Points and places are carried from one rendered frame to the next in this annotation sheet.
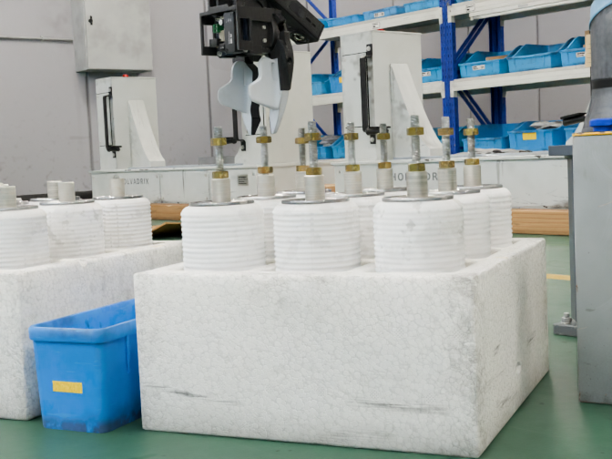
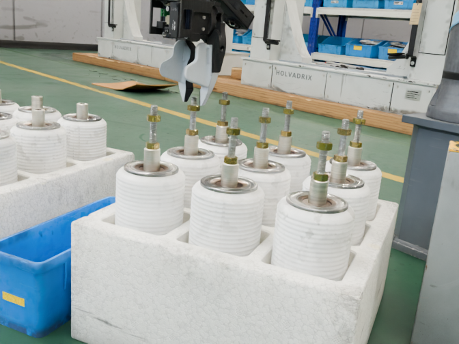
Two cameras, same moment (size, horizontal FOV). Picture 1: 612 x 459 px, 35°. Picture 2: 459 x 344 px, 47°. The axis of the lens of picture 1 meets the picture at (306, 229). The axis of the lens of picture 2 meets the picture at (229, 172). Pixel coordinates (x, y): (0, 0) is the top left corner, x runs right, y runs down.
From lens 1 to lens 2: 0.45 m
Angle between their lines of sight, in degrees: 11
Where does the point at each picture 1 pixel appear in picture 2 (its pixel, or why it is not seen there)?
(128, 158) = (121, 33)
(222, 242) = (147, 207)
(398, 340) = (284, 330)
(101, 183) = (103, 46)
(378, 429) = not seen: outside the picture
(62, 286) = (22, 203)
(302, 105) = not seen: hidden behind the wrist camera
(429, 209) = (328, 222)
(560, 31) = not seen: outside the picture
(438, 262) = (328, 266)
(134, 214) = (92, 134)
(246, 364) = (155, 314)
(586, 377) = (419, 332)
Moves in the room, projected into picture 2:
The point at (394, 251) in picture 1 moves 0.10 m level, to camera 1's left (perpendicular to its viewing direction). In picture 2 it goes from (291, 251) to (207, 245)
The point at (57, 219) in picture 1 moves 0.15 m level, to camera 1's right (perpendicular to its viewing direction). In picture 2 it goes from (27, 142) to (115, 148)
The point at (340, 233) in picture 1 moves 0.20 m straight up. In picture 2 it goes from (246, 220) to (261, 58)
